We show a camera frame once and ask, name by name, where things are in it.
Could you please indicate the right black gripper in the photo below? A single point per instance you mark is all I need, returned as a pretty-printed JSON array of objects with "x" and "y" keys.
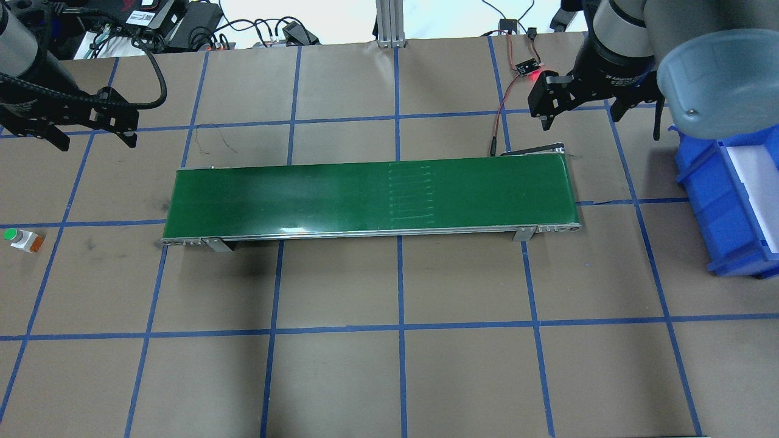
[{"x": 610, "y": 76}]

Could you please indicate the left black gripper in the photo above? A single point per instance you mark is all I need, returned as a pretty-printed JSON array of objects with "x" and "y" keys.
[{"x": 30, "y": 104}]

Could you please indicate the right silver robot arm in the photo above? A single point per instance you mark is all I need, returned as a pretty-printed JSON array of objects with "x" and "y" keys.
[{"x": 715, "y": 61}]

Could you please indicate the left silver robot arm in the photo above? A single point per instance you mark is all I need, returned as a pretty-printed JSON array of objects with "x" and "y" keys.
[{"x": 23, "y": 56}]

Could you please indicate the small sensor board red LED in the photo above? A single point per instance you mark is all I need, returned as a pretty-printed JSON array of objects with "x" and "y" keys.
[{"x": 526, "y": 68}]

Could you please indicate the blue plastic bin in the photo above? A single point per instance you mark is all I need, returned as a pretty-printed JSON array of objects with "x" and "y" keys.
[{"x": 732, "y": 187}]

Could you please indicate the green conveyor belt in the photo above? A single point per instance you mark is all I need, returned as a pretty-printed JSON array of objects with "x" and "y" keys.
[{"x": 524, "y": 194}]

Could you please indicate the black power adapter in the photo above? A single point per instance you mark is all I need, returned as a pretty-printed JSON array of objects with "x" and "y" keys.
[{"x": 199, "y": 21}]

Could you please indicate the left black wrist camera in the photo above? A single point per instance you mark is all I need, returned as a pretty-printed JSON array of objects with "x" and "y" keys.
[{"x": 121, "y": 121}]

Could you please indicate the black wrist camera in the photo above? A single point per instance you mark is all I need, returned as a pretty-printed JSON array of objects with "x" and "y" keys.
[
  {"x": 121, "y": 121},
  {"x": 550, "y": 96}
]

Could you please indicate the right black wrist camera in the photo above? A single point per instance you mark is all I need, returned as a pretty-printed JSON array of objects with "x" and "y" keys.
[{"x": 550, "y": 96}]

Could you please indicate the green push button switch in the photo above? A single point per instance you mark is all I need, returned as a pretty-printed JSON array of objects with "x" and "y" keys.
[{"x": 23, "y": 240}]

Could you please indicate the aluminium frame post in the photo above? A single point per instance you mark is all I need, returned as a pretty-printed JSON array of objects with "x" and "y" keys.
[{"x": 389, "y": 24}]

